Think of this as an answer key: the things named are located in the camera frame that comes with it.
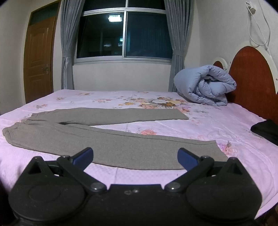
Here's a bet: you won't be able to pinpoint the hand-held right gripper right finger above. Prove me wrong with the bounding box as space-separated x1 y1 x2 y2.
164 148 250 193

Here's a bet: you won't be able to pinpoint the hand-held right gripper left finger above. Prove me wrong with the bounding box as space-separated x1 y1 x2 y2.
21 147 107 193

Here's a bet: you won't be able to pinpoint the grey pants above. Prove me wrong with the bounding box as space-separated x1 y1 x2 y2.
2 107 228 170

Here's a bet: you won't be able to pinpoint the bed with pink floral sheet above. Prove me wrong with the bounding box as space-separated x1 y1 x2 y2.
0 89 278 220

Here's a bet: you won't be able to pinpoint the rolled light blue duvet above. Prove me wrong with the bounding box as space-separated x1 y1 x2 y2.
173 65 237 107

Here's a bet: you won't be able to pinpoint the black cloth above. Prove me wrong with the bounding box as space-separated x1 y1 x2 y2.
250 119 278 146

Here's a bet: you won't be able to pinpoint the red wooden headboard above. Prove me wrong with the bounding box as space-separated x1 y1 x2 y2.
212 40 278 125

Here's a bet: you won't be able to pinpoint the brown wooden door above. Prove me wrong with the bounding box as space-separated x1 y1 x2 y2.
23 1 60 104

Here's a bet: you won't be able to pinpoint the grey curtain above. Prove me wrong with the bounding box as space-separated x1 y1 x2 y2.
164 0 194 93
60 0 84 90

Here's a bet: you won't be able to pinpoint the sliding glass window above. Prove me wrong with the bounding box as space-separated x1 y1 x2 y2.
73 0 174 66

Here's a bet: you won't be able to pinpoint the white charger cable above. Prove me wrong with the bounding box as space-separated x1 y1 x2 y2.
246 4 272 60

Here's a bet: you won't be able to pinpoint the white wall charger plug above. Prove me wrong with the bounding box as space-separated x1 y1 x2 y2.
245 1 257 14

